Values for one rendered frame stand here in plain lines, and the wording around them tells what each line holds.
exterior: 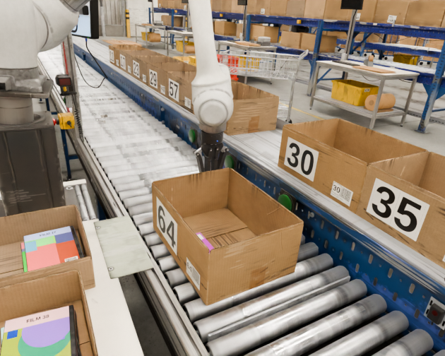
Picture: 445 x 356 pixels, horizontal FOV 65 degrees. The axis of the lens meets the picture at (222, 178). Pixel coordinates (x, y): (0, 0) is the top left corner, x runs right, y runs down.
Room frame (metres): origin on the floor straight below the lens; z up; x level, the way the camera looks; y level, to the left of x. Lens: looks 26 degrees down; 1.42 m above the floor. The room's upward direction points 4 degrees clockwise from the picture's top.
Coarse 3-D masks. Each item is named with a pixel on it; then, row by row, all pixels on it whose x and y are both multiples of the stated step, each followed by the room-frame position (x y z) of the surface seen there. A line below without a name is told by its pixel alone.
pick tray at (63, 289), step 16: (64, 272) 0.63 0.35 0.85; (0, 288) 0.57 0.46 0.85; (16, 288) 0.58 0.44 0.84; (32, 288) 0.59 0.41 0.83; (48, 288) 0.61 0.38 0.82; (64, 288) 0.62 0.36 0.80; (80, 288) 0.64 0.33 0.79; (0, 304) 0.56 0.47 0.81; (16, 304) 0.58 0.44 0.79; (32, 304) 0.59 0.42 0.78; (48, 304) 0.60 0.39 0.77; (64, 304) 0.62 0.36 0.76; (80, 304) 0.62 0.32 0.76; (0, 320) 0.56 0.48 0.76; (80, 320) 0.57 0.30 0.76; (80, 336) 0.53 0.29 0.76; (96, 352) 0.43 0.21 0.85
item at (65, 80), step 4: (56, 76) 1.74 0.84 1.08; (60, 76) 1.70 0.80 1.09; (64, 76) 1.70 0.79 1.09; (68, 76) 1.71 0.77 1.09; (56, 80) 1.72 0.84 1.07; (60, 80) 1.68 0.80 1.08; (64, 80) 1.69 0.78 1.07; (68, 80) 1.69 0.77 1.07; (60, 84) 1.67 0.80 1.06; (64, 84) 1.68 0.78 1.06; (68, 84) 1.69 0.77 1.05; (60, 88) 1.74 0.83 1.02; (64, 88) 1.72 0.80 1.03; (68, 88) 1.75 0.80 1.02; (64, 92) 1.73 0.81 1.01
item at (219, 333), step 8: (344, 280) 0.79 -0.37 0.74; (320, 288) 0.74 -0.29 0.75; (328, 288) 0.76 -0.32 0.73; (304, 296) 0.71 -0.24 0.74; (312, 296) 0.73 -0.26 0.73; (280, 304) 0.68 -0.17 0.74; (288, 304) 0.68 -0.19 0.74; (264, 312) 0.65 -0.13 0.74; (272, 312) 0.66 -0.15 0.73; (248, 320) 0.62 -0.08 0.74; (256, 320) 0.63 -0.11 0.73; (224, 328) 0.59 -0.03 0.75; (232, 328) 0.60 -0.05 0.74; (208, 336) 0.57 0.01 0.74; (216, 336) 0.58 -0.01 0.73
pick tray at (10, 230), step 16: (48, 208) 0.90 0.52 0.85; (64, 208) 0.91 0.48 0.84; (0, 224) 0.83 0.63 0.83; (16, 224) 0.85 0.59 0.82; (32, 224) 0.87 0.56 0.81; (48, 224) 0.89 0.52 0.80; (64, 224) 0.91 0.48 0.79; (80, 224) 0.86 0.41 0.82; (0, 240) 0.83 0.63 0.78; (16, 240) 0.84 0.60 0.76; (80, 240) 0.87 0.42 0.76; (0, 256) 0.77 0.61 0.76; (16, 256) 0.78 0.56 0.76; (0, 272) 0.71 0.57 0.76; (16, 272) 0.72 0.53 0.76; (32, 272) 0.62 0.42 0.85; (48, 272) 0.64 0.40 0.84; (80, 272) 0.67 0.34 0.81
